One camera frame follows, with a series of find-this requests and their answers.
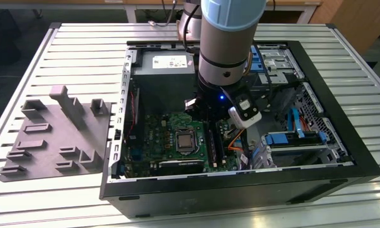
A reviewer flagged metal disk bay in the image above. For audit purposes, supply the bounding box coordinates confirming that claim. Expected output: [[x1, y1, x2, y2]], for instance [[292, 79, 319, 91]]
[[261, 133, 352, 168]]

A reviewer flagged grey parts rack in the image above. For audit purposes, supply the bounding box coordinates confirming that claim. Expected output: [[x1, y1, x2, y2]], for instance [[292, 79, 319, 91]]
[[0, 85, 113, 183]]

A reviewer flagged thick camera cable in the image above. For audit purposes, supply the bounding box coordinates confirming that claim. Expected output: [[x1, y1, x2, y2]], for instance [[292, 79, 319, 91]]
[[180, 3, 203, 57]]

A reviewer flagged silver CPU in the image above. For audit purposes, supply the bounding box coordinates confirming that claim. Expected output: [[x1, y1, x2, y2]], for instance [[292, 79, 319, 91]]
[[176, 135, 196, 148]]

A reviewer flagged wooden cabinet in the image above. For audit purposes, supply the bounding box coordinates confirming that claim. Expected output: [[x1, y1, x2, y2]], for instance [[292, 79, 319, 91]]
[[308, 0, 380, 57]]

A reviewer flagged black PC case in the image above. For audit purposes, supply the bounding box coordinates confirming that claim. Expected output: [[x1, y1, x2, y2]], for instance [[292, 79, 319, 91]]
[[99, 40, 380, 219]]

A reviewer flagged installed RAM stick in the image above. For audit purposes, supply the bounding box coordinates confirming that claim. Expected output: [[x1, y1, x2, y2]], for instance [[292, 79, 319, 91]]
[[217, 121, 228, 164]]

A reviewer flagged blue drive latch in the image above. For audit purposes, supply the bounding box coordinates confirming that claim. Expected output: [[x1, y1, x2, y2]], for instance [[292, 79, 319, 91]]
[[249, 46, 269, 74]]

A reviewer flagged black graphics card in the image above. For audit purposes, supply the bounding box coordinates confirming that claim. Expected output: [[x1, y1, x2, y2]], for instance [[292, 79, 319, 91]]
[[151, 159, 207, 176]]

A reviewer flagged green motherboard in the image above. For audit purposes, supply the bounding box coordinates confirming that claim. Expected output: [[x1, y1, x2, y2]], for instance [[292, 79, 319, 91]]
[[127, 111, 241, 178]]

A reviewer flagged thin hanging cable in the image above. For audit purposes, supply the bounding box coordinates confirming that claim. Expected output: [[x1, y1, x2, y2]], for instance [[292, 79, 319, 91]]
[[148, 0, 177, 27]]

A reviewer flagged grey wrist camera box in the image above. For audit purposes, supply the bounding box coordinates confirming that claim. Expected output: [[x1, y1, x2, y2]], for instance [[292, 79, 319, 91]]
[[221, 86, 263, 130]]

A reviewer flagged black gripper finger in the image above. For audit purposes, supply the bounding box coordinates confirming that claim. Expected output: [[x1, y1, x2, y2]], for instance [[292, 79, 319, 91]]
[[183, 97, 200, 118]]

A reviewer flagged hard disk in blue carrier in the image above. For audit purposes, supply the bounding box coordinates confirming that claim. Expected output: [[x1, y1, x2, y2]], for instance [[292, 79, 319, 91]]
[[261, 131, 329, 150]]

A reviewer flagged orange wire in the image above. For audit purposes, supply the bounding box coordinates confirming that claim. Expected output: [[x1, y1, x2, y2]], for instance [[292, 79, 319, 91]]
[[227, 129, 245, 152]]

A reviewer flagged blue flat data wire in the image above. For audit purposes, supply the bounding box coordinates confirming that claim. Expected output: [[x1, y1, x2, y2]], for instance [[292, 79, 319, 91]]
[[287, 108, 307, 139]]

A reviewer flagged metal optical drive cage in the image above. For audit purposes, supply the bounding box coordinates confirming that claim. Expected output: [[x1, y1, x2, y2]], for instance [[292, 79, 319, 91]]
[[245, 45, 304, 100]]

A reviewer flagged grey power supply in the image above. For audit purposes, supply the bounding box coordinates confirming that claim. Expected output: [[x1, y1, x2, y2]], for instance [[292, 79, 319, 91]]
[[131, 51, 197, 114]]

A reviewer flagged wooden top white desk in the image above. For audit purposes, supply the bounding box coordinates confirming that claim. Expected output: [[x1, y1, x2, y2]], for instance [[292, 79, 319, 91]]
[[88, 0, 324, 24]]

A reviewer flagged black wire bundle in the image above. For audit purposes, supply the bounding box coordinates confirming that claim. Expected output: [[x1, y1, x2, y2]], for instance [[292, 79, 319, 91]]
[[241, 83, 297, 167]]

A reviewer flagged CPU socket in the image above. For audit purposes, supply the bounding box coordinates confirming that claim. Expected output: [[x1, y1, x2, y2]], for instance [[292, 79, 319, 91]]
[[173, 128, 200, 157]]

